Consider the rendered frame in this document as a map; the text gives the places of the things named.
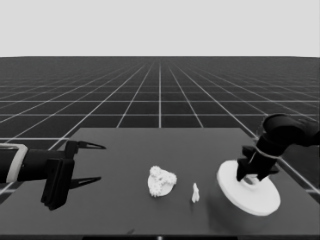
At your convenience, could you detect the white round carrier with pins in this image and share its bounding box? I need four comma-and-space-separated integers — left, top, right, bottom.
147, 166, 178, 198

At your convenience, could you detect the large thick white disc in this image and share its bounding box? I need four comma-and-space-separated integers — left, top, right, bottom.
216, 159, 282, 217

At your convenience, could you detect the small white T-shaped piece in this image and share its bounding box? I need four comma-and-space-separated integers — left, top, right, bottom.
191, 183, 201, 205

